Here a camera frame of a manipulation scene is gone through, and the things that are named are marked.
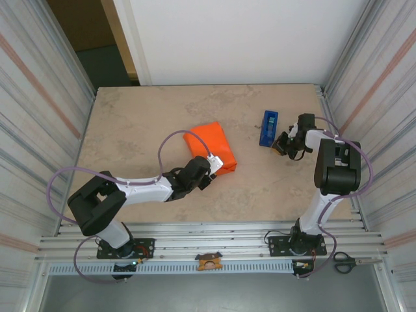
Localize blue tape dispenser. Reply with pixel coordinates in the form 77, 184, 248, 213
259, 110, 280, 149

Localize orange cloth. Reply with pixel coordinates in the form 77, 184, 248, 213
182, 121, 237, 177

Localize brown toy figure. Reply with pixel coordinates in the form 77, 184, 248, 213
194, 252, 224, 271

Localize grey metal sheet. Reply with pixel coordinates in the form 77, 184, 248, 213
32, 272, 394, 312

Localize black controller board green light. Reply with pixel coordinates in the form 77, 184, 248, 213
111, 261, 144, 281

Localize black controller board yellow plug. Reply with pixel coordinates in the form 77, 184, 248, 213
291, 259, 315, 279

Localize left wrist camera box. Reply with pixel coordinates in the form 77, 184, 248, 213
207, 155, 225, 172

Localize aluminium extrusion frame rails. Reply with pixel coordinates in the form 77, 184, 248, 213
34, 222, 391, 265

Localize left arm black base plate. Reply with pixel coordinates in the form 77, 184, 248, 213
96, 238, 155, 260

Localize perforated grey cable duct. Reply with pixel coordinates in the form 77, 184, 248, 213
47, 259, 295, 276

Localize corrugated translucent enclosure panel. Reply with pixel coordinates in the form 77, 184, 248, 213
324, 0, 416, 293
0, 0, 97, 293

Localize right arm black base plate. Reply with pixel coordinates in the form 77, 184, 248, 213
268, 234, 328, 257

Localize black handled scissors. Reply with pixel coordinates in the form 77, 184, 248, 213
333, 252, 384, 274

